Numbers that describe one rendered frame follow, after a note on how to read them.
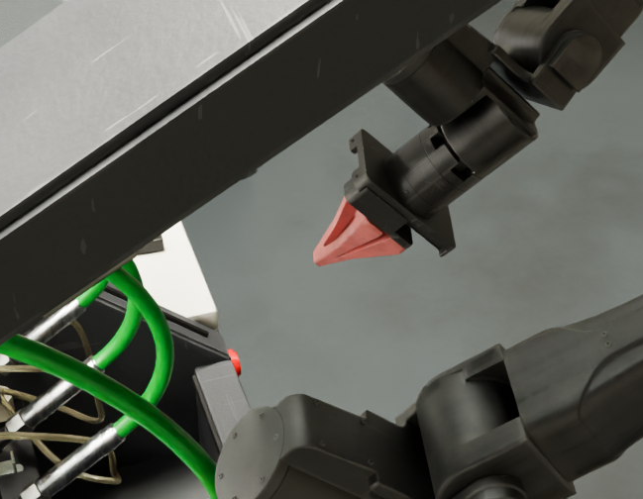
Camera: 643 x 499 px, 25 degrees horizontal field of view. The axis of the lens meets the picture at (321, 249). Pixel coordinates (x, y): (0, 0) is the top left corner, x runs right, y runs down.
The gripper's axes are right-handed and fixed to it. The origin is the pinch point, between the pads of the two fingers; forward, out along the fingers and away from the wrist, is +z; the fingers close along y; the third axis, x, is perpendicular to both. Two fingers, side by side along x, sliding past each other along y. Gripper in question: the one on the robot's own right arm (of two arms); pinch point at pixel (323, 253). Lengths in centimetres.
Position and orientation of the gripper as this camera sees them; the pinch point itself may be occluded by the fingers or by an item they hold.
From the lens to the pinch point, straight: 114.6
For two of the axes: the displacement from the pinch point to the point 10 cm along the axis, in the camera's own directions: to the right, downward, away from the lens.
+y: -6.9, -5.3, -4.9
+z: -7.2, 5.5, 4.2
